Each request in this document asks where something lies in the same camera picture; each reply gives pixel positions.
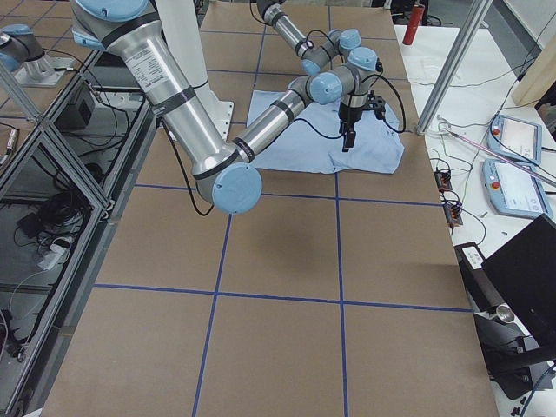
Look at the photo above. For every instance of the aluminium frame rack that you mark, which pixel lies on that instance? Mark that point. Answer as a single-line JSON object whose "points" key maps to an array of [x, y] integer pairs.
{"points": [[66, 187]]}

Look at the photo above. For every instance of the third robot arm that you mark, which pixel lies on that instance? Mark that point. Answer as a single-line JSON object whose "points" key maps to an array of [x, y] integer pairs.
{"points": [[23, 55]]}

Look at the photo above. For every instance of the aluminium frame post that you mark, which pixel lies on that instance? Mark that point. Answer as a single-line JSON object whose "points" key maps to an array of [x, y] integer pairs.
{"points": [[453, 61]]}

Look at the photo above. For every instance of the upper teach pendant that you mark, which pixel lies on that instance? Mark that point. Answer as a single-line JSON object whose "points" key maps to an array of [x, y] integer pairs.
{"points": [[516, 139]]}

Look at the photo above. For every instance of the light blue t-shirt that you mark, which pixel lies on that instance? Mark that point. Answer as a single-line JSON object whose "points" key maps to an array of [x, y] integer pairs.
{"points": [[312, 144]]}

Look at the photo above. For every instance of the black box under rack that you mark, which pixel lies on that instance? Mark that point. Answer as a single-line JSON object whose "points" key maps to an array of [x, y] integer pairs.
{"points": [[78, 110]]}

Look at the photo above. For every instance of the lower orange circuit board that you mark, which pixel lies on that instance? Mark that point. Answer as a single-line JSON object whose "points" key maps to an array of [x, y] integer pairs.
{"points": [[452, 211]]}

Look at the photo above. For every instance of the red cylinder bottle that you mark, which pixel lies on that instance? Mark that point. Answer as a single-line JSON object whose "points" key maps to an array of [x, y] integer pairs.
{"points": [[413, 23]]}

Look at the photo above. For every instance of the black laptop monitor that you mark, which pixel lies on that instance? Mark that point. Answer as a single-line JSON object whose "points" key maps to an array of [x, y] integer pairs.
{"points": [[523, 273]]}

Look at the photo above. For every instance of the wooden board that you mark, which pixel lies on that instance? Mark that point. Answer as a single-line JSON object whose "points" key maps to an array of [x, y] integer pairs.
{"points": [[538, 17]]}

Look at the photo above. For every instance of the white power strip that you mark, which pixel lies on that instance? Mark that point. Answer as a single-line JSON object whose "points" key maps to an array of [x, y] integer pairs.
{"points": [[52, 257]]}

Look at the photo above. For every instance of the teach pendant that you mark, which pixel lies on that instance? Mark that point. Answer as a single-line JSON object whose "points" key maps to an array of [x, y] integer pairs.
{"points": [[513, 192], [516, 139]]}

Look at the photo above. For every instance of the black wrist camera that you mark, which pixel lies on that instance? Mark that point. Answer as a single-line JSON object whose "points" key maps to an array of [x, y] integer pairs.
{"points": [[376, 104]]}

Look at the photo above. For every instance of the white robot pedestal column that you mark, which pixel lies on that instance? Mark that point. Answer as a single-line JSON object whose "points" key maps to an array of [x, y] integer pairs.
{"points": [[181, 30]]}

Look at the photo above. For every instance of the lower teach pendant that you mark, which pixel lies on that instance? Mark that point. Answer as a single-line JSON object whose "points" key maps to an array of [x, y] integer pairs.
{"points": [[513, 192]]}

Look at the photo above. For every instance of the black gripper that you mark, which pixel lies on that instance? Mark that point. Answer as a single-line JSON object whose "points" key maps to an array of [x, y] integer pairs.
{"points": [[348, 115]]}

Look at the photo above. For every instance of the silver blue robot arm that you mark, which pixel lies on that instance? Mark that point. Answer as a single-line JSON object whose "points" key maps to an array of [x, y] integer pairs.
{"points": [[338, 70], [314, 58]]}

